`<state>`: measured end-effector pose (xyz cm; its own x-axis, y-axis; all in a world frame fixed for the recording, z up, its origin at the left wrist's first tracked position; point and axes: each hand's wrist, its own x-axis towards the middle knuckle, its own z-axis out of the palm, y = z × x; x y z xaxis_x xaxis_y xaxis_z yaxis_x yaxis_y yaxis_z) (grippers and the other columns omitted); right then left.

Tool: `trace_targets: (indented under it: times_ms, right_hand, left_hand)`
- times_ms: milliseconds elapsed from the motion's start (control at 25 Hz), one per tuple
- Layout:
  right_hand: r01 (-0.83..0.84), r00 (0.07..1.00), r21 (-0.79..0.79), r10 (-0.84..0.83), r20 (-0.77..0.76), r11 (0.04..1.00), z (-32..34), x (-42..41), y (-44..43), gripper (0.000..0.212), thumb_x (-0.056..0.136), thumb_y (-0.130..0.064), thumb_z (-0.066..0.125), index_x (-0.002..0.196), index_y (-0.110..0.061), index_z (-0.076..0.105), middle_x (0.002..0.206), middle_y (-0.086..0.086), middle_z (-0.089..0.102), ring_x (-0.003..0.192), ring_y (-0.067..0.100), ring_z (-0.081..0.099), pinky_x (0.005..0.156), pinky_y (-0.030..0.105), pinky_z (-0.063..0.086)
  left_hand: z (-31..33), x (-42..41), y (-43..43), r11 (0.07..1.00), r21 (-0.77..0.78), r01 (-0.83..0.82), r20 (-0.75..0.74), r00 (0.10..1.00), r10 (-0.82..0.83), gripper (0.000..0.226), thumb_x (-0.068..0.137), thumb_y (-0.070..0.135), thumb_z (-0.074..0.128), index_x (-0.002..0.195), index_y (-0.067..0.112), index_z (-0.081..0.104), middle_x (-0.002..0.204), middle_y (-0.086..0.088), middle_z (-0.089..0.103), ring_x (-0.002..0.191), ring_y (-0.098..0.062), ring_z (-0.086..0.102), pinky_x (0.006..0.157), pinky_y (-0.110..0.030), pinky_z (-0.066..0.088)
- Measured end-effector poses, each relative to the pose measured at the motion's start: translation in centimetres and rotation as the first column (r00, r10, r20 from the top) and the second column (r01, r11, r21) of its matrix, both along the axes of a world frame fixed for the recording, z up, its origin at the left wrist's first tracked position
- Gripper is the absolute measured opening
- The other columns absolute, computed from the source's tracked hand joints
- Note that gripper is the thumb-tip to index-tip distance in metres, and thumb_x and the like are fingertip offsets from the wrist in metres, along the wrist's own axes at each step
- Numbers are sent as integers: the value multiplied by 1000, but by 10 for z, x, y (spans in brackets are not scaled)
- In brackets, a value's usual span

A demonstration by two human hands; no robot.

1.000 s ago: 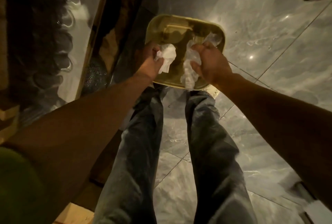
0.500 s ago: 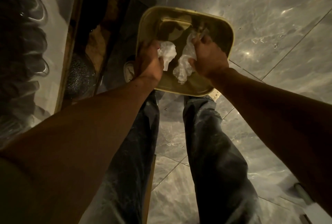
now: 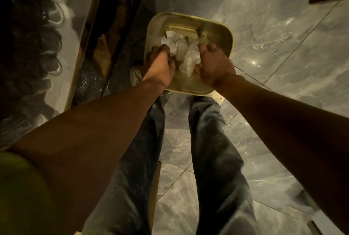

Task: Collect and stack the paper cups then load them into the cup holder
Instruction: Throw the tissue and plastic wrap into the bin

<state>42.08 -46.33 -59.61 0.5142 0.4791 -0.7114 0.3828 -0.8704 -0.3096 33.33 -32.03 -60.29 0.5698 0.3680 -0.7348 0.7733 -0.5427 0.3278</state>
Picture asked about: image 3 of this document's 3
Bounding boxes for person's left forearm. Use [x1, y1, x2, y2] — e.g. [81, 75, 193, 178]
[5, 78, 167, 235]

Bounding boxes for yellow trash bin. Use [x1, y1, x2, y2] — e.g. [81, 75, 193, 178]
[144, 11, 234, 96]

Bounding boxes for person's left green sleeve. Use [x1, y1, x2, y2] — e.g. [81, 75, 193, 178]
[0, 150, 54, 235]

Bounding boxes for dark wooden counter cabinet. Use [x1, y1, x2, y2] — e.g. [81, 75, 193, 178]
[64, 0, 153, 113]

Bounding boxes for person's right forearm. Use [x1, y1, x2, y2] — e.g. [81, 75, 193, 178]
[218, 74, 349, 232]

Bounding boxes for person's white shoe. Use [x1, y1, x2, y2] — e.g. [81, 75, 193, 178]
[129, 64, 144, 88]

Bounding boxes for clear plastic wrap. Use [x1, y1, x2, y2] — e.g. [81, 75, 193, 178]
[178, 42, 202, 78]

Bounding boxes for person's right hand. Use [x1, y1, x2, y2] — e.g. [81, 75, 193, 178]
[193, 42, 237, 91]

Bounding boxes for person's blue jeans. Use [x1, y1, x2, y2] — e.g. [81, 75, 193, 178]
[81, 90, 262, 235]

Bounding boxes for white tissue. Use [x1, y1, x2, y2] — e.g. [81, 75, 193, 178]
[160, 31, 189, 61]

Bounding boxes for person's left hand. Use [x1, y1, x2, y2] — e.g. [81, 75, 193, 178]
[140, 44, 176, 90]

